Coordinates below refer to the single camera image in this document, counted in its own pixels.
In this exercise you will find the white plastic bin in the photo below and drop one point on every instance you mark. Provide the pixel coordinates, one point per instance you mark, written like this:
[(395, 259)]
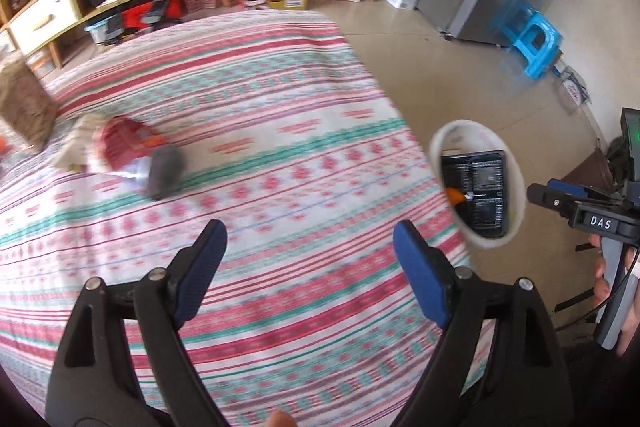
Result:
[(517, 212)]

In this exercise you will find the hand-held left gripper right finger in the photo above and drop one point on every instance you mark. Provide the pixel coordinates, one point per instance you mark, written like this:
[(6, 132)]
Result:
[(425, 272)]

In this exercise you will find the brown bag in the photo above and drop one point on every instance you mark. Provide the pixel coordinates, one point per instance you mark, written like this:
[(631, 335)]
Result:
[(592, 172)]

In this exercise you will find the blue plastic stool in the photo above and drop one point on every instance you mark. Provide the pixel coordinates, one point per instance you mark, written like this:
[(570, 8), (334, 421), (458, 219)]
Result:
[(530, 37)]

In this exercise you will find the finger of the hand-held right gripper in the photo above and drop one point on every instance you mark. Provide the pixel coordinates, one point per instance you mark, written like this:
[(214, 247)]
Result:
[(567, 188), (547, 199)]

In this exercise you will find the grey rounded object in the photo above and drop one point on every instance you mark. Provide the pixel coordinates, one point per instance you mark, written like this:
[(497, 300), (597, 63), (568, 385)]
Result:
[(165, 172)]

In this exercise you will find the white cabinet drawer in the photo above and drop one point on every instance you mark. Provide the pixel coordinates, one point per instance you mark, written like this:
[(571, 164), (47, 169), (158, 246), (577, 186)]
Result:
[(42, 19)]

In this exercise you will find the orange wrapper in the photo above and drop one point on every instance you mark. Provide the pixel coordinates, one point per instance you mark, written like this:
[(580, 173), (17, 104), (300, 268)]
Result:
[(457, 198)]

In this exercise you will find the red black case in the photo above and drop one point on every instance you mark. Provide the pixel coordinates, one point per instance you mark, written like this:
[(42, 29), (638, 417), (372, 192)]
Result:
[(150, 14)]

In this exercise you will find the person's left hand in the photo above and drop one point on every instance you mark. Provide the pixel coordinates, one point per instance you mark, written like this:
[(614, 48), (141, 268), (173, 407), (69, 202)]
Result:
[(281, 419)]

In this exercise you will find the black plastic tray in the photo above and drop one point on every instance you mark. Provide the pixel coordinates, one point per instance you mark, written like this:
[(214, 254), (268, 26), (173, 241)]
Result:
[(480, 187)]

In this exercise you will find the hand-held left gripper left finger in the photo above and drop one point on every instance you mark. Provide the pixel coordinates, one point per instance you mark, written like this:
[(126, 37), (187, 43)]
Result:
[(200, 272)]

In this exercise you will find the striped patterned tablecloth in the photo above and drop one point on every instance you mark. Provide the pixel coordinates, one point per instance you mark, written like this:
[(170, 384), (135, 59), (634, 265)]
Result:
[(275, 107)]

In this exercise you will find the beige crumpled paper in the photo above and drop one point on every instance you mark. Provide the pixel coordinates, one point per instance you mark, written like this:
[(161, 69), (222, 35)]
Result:
[(77, 142)]

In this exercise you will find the person's right hand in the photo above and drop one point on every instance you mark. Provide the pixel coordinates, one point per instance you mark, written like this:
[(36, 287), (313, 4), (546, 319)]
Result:
[(602, 287)]

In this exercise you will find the red snack packet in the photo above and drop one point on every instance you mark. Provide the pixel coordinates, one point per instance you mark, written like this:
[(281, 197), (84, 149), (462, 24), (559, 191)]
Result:
[(125, 142)]

